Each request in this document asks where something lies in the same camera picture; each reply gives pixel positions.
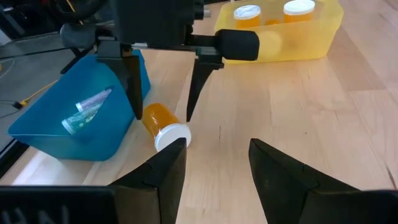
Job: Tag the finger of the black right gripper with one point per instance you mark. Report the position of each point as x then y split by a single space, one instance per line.
199 81
132 81

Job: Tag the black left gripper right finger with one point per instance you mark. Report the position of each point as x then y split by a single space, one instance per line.
289 193

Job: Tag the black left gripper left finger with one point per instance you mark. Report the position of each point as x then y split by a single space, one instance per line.
155 193

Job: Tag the blue plastic bin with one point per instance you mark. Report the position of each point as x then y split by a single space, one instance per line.
115 124

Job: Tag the yellow translucent plastic bin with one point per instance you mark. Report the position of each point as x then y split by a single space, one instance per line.
311 40

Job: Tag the black metal stand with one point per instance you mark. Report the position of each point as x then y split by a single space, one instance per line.
73 62

